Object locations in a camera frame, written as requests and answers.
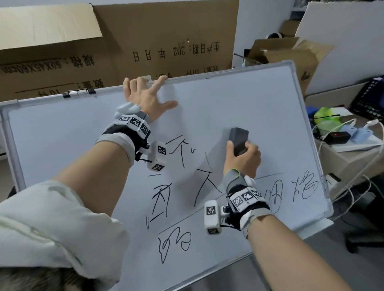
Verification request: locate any person's right forearm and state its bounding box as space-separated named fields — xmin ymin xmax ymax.
xmin=247 ymin=214 xmax=346 ymax=291

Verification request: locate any black whiteboard eraser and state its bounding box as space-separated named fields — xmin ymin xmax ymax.
xmin=228 ymin=127 xmax=250 ymax=157

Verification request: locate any white sleeve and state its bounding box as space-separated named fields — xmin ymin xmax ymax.
xmin=0 ymin=179 xmax=130 ymax=281

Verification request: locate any person's left hand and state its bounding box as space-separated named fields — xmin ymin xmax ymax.
xmin=123 ymin=76 xmax=179 ymax=123

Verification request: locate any light blue pouch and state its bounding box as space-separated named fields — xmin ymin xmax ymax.
xmin=341 ymin=124 xmax=379 ymax=144

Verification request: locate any white framed whiteboard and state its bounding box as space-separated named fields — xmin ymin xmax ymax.
xmin=0 ymin=60 xmax=334 ymax=291

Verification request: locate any black device with red light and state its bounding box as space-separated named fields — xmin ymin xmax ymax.
xmin=325 ymin=132 xmax=351 ymax=145

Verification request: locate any large brown cardboard box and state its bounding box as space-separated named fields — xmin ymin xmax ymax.
xmin=0 ymin=0 xmax=240 ymax=103

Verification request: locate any beige desk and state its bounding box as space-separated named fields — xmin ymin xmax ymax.
xmin=304 ymin=82 xmax=384 ymax=200

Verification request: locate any open brown cardboard box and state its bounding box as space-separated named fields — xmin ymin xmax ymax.
xmin=248 ymin=37 xmax=335 ymax=97

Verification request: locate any person's right hand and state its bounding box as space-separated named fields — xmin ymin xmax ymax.
xmin=223 ymin=140 xmax=262 ymax=180

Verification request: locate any green plastic bag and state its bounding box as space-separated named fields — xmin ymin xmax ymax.
xmin=313 ymin=107 xmax=343 ymax=136

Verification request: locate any small brown cardboard box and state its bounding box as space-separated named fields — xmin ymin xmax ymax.
xmin=278 ymin=19 xmax=301 ymax=38

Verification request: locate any black office chair base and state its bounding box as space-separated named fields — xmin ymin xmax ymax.
xmin=344 ymin=231 xmax=384 ymax=255

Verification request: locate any white power strip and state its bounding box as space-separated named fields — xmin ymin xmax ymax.
xmin=325 ymin=173 xmax=342 ymax=187

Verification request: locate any large white foam panel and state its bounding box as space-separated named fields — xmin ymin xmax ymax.
xmin=295 ymin=1 xmax=384 ymax=96

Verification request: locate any white cable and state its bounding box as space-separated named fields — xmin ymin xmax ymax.
xmin=312 ymin=118 xmax=384 ymax=210

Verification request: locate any person's left forearm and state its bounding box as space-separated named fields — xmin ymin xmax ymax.
xmin=52 ymin=141 xmax=136 ymax=217

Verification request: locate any black wrist strap with markers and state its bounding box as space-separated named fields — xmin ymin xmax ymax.
xmin=95 ymin=103 xmax=151 ymax=164
xmin=223 ymin=169 xmax=271 ymax=240

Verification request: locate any black mesh crate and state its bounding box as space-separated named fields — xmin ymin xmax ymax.
xmin=349 ymin=77 xmax=384 ymax=124

